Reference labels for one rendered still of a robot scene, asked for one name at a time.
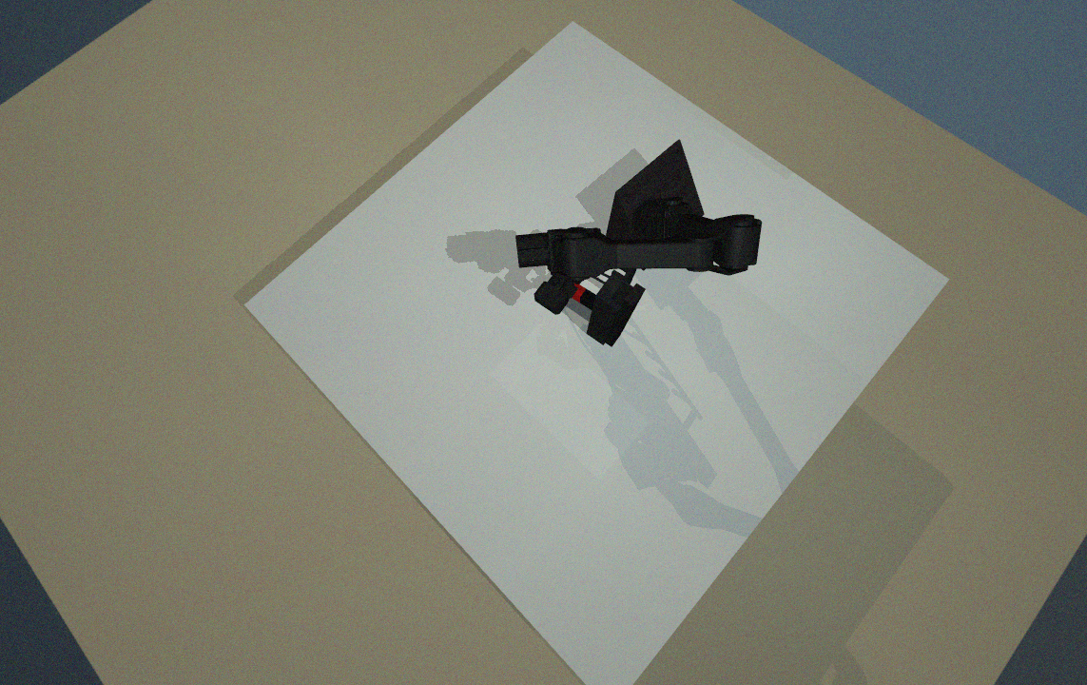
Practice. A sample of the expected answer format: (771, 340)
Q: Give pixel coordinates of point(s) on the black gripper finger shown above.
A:
(572, 292)

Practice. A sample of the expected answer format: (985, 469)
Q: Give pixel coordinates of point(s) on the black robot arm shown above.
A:
(685, 240)

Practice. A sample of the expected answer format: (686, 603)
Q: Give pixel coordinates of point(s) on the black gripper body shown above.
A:
(554, 297)

